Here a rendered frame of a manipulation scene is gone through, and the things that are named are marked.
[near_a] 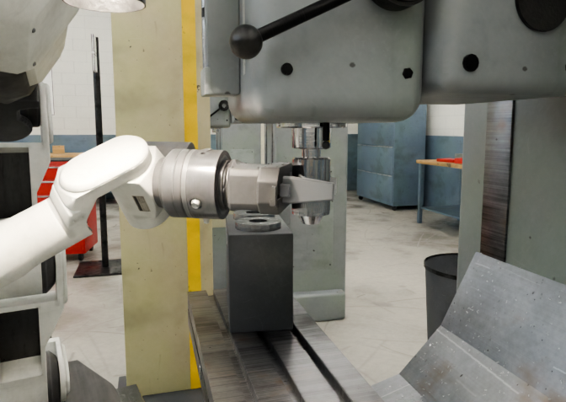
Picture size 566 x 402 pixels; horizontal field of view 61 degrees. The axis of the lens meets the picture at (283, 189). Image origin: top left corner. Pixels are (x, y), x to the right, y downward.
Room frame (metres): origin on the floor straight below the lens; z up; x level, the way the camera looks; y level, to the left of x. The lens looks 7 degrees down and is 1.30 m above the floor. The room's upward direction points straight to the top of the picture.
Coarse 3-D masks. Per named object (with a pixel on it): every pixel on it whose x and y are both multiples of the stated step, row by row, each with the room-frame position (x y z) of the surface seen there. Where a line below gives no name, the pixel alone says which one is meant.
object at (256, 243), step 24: (240, 216) 0.99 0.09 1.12; (264, 216) 0.99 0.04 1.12; (240, 240) 0.86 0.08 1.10; (264, 240) 0.87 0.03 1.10; (288, 240) 0.87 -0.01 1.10; (240, 264) 0.86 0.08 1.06; (264, 264) 0.87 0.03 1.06; (288, 264) 0.87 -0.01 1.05; (240, 288) 0.86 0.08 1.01; (264, 288) 0.87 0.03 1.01; (288, 288) 0.87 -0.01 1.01; (240, 312) 0.86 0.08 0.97; (264, 312) 0.87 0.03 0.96; (288, 312) 0.87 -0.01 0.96
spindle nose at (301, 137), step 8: (296, 128) 0.57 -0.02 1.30; (304, 128) 0.57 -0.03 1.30; (312, 128) 0.57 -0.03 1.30; (320, 128) 0.57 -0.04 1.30; (296, 136) 0.57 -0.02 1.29; (304, 136) 0.57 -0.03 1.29; (312, 136) 0.57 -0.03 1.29; (320, 136) 0.57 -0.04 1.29; (296, 144) 0.57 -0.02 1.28; (304, 144) 0.57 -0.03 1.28; (312, 144) 0.57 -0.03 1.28; (320, 144) 0.57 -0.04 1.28
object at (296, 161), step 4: (300, 156) 0.60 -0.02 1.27; (292, 160) 0.58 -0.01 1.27; (296, 160) 0.57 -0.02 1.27; (300, 160) 0.57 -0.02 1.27; (304, 160) 0.57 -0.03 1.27; (308, 160) 0.57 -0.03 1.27; (312, 160) 0.57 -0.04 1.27; (316, 160) 0.57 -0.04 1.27; (320, 160) 0.57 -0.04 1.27; (324, 160) 0.57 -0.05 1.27; (328, 160) 0.58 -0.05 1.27; (292, 164) 0.58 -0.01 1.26; (296, 164) 0.57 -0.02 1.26; (300, 164) 0.57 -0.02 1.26; (304, 164) 0.57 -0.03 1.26; (308, 164) 0.57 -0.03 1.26; (312, 164) 0.57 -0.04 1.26; (316, 164) 0.57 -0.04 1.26; (320, 164) 0.57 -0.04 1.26; (324, 164) 0.57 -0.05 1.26; (328, 164) 0.58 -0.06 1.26
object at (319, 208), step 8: (296, 168) 0.57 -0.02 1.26; (304, 168) 0.57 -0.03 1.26; (312, 168) 0.57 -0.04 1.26; (320, 168) 0.57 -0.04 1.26; (328, 168) 0.58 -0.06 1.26; (296, 176) 0.57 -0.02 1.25; (304, 176) 0.57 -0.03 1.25; (312, 176) 0.57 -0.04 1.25; (320, 176) 0.57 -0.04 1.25; (328, 176) 0.58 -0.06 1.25; (296, 208) 0.57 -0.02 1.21; (304, 208) 0.57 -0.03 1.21; (312, 208) 0.57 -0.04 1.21; (320, 208) 0.57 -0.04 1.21; (328, 208) 0.58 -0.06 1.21; (304, 216) 0.57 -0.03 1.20; (312, 216) 0.57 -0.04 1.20; (320, 216) 0.57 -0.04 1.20
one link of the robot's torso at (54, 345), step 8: (48, 344) 1.23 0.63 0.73; (56, 344) 1.22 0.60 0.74; (56, 352) 1.20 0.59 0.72; (64, 352) 1.21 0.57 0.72; (64, 360) 1.16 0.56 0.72; (64, 368) 1.12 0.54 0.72; (64, 376) 1.11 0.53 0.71; (64, 384) 1.10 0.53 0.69; (64, 392) 1.10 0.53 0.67; (64, 400) 1.12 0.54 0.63
